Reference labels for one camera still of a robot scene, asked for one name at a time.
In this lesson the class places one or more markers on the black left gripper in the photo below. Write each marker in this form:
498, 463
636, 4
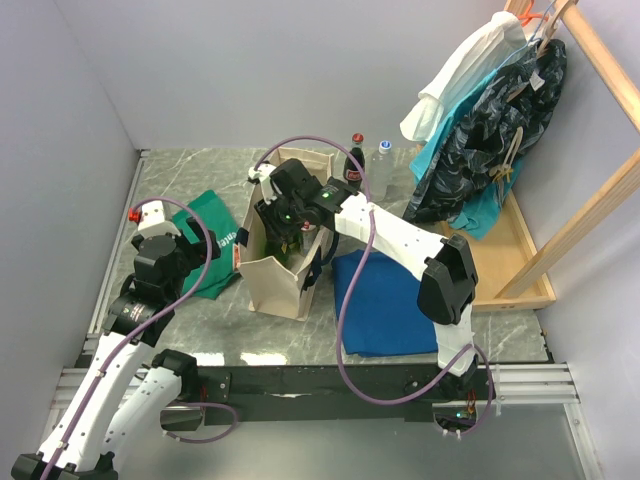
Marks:
196, 250

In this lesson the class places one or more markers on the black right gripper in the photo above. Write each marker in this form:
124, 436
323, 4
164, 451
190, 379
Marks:
268, 217

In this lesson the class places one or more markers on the green glass bottle front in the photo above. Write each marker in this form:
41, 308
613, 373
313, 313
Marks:
285, 252

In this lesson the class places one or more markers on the dark cola glass bottle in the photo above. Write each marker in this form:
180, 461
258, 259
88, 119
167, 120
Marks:
355, 162

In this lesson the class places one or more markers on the beige canvas tote bag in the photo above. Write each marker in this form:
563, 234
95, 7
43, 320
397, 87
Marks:
274, 289

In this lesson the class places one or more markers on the clear water bottle blue cap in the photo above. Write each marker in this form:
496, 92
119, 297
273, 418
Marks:
379, 170

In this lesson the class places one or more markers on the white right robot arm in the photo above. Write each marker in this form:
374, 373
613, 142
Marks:
443, 265

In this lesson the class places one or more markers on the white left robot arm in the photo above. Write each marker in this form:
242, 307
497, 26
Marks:
92, 438

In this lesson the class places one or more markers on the blue folded t-shirt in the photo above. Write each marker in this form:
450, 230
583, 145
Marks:
383, 318

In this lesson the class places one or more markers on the turquoise hanging shirt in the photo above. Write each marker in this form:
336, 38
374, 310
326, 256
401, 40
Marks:
472, 161

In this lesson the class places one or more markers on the dark patterned hanging shirt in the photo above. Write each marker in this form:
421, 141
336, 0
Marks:
541, 71

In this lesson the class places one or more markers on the wooden clothes rack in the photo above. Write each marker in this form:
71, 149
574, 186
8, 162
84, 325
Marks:
575, 207

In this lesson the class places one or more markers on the white hanging shirt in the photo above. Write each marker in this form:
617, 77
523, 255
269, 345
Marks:
477, 56

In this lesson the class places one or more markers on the orange clothes hanger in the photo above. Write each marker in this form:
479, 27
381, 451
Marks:
528, 15

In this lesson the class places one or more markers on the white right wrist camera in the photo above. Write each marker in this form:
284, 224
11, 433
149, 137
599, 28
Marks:
261, 175

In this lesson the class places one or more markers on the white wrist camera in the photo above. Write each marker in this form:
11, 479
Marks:
153, 219
261, 175

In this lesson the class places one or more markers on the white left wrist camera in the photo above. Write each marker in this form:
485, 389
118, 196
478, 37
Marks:
153, 219

